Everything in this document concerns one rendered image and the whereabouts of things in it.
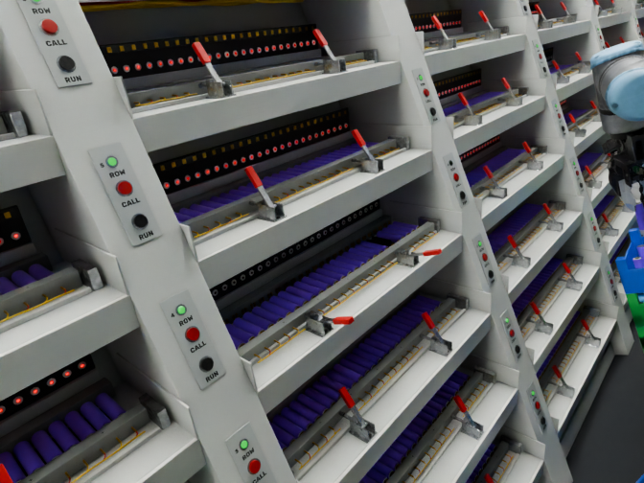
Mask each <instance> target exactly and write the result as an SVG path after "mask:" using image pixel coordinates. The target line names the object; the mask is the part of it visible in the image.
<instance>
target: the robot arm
mask: <svg viewBox="0 0 644 483"><path fill-rule="evenodd" d="M590 65H591V66H590V70H591V71H592V76H593V80H594V85H595V90H596V96H597V101H598V105H599V110H600V117H601V122H602V128H603V131H605V132H606V133H609V137H610V139H609V140H608V141H607V142H606V143H604V144H603V145H602V148H603V151H604V154H608V153H610V154H612V158H611V160H610V162H611V168H608V170H609V184H610V185H611V187H612V188H613V190H614V191H615V192H616V193H617V195H618V196H619V197H620V199H621V200H622V201H623V203H624V204H625V205H626V206H627V207H628V208H629V209H630V210H632V211H633V212H636V209H635V206H636V201H635V198H634V196H633V194H632V192H631V188H632V186H633V183H636V182H638V183H639V186H640V187H639V192H640V193H641V195H640V201H641V202H642V203H643V207H644V47H643V43H642V42H641V41H638V40H635V41H629V42H625V43H622V44H618V45H615V46H612V47H609V48H608V49H605V50H603V51H601V52H599V53H597V54H595V55H594V56H593V57H592V58H591V59H590Z"/></svg>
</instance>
